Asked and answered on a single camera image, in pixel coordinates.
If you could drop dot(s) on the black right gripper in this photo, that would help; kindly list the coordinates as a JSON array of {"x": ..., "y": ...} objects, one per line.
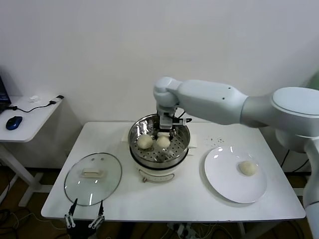
[{"x": 165, "y": 129}]

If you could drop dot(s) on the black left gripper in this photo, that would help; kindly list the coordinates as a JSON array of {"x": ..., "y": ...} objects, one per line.
[{"x": 81, "y": 231}]

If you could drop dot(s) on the white steamed baozi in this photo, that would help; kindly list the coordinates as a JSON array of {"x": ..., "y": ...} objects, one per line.
[
  {"x": 163, "y": 141},
  {"x": 247, "y": 168},
  {"x": 145, "y": 142}
]

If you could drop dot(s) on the glass pot lid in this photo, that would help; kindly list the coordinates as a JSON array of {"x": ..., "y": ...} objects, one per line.
[{"x": 92, "y": 172}]

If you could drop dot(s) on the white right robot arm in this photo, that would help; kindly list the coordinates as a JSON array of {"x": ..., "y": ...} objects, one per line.
[{"x": 211, "y": 99}]

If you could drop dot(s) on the stainless steel steamer basket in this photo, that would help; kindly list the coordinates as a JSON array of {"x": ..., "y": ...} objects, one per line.
[{"x": 179, "y": 147}]

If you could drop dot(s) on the white electric cooker pot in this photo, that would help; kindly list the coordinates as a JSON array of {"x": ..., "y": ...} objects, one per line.
[{"x": 154, "y": 174}]

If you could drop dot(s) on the scattered dark crumbs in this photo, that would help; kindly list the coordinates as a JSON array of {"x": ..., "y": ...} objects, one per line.
[{"x": 214, "y": 140}]

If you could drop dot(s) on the white round plate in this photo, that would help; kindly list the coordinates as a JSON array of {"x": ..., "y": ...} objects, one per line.
[{"x": 219, "y": 174}]

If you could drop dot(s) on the white power strip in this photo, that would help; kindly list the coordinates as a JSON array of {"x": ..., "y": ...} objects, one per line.
[{"x": 184, "y": 229}]

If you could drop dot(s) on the white side desk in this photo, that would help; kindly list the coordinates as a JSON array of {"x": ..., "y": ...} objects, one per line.
[{"x": 32, "y": 124}]

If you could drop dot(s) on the blue computer mouse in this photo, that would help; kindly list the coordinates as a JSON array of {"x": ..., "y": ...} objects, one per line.
[{"x": 14, "y": 123}]

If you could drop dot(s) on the small white object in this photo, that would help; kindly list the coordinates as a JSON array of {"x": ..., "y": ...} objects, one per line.
[{"x": 35, "y": 98}]

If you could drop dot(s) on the dark laptop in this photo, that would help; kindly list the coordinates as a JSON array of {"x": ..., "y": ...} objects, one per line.
[{"x": 3, "y": 94}]

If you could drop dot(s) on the pale green appliance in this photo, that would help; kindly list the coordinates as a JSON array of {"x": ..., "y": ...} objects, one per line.
[{"x": 316, "y": 79}]

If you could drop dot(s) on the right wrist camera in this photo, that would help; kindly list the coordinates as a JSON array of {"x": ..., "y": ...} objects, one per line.
[{"x": 166, "y": 120}]

